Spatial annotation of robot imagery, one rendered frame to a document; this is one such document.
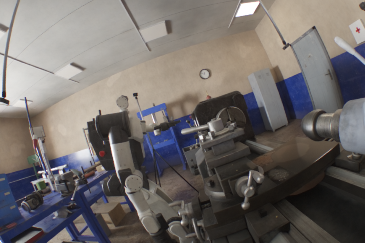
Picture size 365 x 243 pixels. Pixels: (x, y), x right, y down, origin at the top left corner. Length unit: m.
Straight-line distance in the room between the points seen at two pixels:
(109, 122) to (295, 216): 0.77
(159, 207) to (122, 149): 0.45
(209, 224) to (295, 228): 0.27
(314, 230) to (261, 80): 4.63
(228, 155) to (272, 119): 4.39
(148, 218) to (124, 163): 0.29
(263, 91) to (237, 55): 1.49
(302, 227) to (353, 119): 0.32
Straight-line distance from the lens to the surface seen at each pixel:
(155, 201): 0.96
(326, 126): 0.44
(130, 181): 0.72
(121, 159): 0.72
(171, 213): 1.02
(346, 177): 0.70
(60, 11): 2.95
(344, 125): 0.37
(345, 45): 0.40
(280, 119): 5.08
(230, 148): 0.62
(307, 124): 0.47
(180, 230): 1.04
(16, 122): 8.01
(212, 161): 0.58
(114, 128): 0.71
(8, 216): 1.68
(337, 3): 3.77
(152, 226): 0.84
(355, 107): 0.37
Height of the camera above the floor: 1.23
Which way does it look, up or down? 5 degrees up
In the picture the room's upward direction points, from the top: 19 degrees counter-clockwise
